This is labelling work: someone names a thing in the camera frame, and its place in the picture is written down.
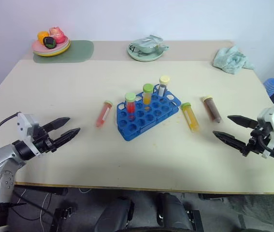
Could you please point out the white tube with yellow cap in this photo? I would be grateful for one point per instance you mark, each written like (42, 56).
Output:
(163, 87)

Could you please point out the orange toy fruit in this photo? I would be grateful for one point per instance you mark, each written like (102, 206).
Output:
(42, 36)

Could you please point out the pink toy fruit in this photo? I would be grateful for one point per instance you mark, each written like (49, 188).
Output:
(57, 35)

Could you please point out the yellow tube with green cap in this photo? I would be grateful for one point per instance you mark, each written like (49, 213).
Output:
(190, 118)

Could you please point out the teal crumpled cloth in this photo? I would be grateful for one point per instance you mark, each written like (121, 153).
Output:
(231, 60)

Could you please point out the blue stacked stools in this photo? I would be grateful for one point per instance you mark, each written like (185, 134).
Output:
(272, 85)

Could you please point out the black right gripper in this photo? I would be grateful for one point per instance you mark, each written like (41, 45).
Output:
(256, 142)

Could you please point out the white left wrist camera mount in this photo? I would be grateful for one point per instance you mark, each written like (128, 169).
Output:
(26, 125)

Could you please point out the dark toy fruit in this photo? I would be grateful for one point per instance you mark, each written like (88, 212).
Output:
(49, 42)

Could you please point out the orange tube with green cap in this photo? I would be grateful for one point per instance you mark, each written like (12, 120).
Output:
(148, 95)

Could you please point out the pink plate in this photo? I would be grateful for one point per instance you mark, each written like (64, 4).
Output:
(38, 48)

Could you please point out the green placemat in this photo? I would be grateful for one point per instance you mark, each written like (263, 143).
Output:
(78, 52)

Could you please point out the clear plastic bag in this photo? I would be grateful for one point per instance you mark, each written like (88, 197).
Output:
(148, 40)

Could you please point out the blue test tube rack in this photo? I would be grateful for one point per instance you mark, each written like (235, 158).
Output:
(148, 120)

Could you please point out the pink tube with green cap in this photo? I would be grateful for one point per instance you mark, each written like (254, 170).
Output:
(103, 114)

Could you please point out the red tube with green cap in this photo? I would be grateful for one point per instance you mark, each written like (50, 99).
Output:
(131, 105)

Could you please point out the yellow plate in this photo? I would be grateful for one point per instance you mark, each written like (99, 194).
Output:
(54, 54)

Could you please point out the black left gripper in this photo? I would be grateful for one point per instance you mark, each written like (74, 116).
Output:
(42, 141)

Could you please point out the pale green plate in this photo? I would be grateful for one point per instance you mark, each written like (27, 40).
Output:
(146, 58)

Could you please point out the brown tube with beige cap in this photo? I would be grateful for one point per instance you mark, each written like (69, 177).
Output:
(212, 110)

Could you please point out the dark rounded shape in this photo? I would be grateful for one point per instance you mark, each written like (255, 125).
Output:
(174, 212)

